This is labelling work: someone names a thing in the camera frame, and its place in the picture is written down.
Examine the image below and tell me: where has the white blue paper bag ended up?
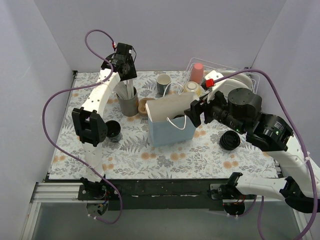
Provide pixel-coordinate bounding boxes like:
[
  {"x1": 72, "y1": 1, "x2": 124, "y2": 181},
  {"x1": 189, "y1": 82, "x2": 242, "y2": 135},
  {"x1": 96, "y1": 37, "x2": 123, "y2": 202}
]
[{"x1": 145, "y1": 92, "x2": 199, "y2": 147}]

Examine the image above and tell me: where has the black coffee cup lid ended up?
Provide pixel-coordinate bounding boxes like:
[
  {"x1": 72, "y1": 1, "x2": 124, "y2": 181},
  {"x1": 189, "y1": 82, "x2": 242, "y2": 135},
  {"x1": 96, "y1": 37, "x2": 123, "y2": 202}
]
[{"x1": 173, "y1": 114, "x2": 185, "y2": 120}]

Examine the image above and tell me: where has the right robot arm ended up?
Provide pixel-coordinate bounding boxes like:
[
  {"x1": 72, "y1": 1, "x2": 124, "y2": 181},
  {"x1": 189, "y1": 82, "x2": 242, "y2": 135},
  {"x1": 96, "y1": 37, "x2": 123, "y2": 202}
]
[{"x1": 184, "y1": 88, "x2": 314, "y2": 214}]

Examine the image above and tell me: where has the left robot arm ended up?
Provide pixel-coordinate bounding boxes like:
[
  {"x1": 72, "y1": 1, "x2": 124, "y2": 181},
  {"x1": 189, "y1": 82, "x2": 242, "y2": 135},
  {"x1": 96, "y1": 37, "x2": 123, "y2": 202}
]
[{"x1": 71, "y1": 43, "x2": 137, "y2": 200}]

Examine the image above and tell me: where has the white plate front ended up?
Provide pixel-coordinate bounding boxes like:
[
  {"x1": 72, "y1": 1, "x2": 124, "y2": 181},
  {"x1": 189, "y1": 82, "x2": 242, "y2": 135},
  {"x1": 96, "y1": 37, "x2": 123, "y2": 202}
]
[{"x1": 216, "y1": 78, "x2": 249, "y2": 96}]

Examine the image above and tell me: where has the white plate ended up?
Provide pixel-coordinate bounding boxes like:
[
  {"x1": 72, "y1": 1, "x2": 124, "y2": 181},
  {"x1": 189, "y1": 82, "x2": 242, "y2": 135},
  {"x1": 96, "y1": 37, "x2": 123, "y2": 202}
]
[
  {"x1": 216, "y1": 78, "x2": 249, "y2": 96},
  {"x1": 219, "y1": 70, "x2": 253, "y2": 89}
]

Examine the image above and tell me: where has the yellow patterned bowl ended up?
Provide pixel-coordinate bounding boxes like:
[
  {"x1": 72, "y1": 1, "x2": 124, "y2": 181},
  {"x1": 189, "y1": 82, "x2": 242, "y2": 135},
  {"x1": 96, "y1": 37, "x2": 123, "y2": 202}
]
[{"x1": 184, "y1": 81, "x2": 202, "y2": 97}]

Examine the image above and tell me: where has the blue ceramic mug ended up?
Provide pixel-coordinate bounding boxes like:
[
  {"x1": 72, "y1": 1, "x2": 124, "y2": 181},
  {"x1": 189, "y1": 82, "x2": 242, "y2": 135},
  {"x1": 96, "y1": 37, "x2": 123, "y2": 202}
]
[{"x1": 156, "y1": 73, "x2": 172, "y2": 96}]

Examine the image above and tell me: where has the grey straw holder cup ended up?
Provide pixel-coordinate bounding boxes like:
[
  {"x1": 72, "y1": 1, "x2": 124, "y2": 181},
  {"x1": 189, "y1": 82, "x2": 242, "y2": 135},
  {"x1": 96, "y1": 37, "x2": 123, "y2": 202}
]
[{"x1": 116, "y1": 87, "x2": 139, "y2": 117}]

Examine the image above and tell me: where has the white plate back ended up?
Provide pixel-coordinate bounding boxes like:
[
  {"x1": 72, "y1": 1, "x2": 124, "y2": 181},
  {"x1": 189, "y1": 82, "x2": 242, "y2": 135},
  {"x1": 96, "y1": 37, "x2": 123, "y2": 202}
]
[{"x1": 219, "y1": 70, "x2": 253, "y2": 89}]

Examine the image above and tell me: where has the pink plastic cup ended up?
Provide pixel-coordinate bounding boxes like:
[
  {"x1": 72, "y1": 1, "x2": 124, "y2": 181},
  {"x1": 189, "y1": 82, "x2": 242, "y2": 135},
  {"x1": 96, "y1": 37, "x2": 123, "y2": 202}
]
[{"x1": 190, "y1": 63, "x2": 204, "y2": 84}]

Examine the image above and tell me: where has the brown cardboard cup carrier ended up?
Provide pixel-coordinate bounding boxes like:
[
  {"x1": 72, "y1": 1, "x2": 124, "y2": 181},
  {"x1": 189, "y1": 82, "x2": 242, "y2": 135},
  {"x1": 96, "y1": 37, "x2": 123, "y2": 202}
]
[{"x1": 138, "y1": 97, "x2": 155, "y2": 117}]

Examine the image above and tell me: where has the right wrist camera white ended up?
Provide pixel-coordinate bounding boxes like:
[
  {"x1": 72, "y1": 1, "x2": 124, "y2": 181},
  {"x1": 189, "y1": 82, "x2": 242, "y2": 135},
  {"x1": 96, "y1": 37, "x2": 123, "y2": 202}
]
[{"x1": 201, "y1": 69, "x2": 226, "y2": 101}]

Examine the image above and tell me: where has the white wire dish rack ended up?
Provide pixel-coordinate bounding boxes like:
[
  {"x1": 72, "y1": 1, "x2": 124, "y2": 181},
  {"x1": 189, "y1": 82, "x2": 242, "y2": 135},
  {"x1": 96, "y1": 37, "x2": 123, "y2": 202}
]
[{"x1": 180, "y1": 58, "x2": 260, "y2": 98}]

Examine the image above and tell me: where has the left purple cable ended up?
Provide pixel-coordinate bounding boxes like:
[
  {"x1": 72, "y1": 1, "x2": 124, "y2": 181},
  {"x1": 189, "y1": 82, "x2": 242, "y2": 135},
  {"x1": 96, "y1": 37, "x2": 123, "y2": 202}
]
[{"x1": 42, "y1": 29, "x2": 123, "y2": 225}]

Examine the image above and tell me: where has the purple cable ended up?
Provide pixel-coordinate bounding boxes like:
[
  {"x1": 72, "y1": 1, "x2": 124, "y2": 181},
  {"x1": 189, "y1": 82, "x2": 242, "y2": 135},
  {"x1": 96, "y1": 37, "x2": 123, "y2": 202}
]
[
  {"x1": 42, "y1": 29, "x2": 123, "y2": 225},
  {"x1": 214, "y1": 69, "x2": 320, "y2": 240}
]

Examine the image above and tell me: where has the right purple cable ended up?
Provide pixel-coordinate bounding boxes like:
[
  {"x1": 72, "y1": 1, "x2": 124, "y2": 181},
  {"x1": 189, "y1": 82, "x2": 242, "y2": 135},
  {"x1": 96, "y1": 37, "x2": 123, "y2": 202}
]
[{"x1": 214, "y1": 69, "x2": 320, "y2": 240}]

